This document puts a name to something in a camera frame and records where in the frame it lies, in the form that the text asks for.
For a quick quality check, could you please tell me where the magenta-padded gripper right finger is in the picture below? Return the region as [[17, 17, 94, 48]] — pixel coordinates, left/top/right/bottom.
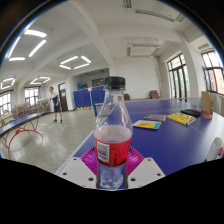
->
[[124, 146, 166, 190]]

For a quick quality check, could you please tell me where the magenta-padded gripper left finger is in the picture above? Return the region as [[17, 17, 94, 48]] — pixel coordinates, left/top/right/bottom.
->
[[59, 146, 101, 189]]

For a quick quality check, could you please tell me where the clear red-labelled drink bottle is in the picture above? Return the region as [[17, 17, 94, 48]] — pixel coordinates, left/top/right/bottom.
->
[[93, 76, 134, 191]]

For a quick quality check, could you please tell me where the yellow and blue booklet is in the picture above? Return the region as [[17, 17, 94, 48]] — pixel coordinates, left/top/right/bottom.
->
[[132, 119, 163, 131]]

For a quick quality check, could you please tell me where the grey booklet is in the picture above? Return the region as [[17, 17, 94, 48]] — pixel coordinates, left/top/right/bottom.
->
[[143, 113, 167, 122]]

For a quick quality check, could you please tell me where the yellow book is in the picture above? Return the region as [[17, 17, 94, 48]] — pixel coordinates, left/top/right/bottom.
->
[[166, 111, 198, 127]]

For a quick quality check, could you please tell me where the blue framed low barrier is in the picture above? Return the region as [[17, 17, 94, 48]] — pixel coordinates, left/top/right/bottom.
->
[[94, 102, 104, 117]]

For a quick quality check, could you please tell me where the white mug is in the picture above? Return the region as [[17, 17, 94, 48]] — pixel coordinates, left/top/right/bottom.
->
[[205, 136, 224, 163]]

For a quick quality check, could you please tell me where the person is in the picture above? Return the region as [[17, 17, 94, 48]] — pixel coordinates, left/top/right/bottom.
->
[[46, 86, 64, 124]]

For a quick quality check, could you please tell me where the dark brown door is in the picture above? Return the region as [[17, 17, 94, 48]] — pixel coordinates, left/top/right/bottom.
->
[[57, 82, 69, 113]]

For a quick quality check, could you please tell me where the red-legged table tennis table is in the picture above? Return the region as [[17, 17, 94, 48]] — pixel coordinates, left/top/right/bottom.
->
[[0, 111, 53, 159]]

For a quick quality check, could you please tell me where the brown cardboard box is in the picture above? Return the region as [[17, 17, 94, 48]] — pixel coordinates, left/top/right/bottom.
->
[[200, 90, 215, 116]]

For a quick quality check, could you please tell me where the beige two-door cabinet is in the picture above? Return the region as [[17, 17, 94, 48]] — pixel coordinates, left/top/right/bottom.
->
[[213, 91, 224, 118]]

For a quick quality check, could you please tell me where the black-framed glass door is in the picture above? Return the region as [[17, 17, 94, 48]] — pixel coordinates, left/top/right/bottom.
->
[[166, 53, 191, 99]]

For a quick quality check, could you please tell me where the black-framed large window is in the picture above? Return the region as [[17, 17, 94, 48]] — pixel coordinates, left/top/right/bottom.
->
[[201, 49, 224, 96]]

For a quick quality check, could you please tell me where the group of ceiling lights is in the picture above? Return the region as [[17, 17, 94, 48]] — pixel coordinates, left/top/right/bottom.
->
[[0, 29, 93, 91]]

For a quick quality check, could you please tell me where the blue folding partition wall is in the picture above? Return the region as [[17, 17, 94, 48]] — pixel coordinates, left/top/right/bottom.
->
[[72, 85, 106, 109]]

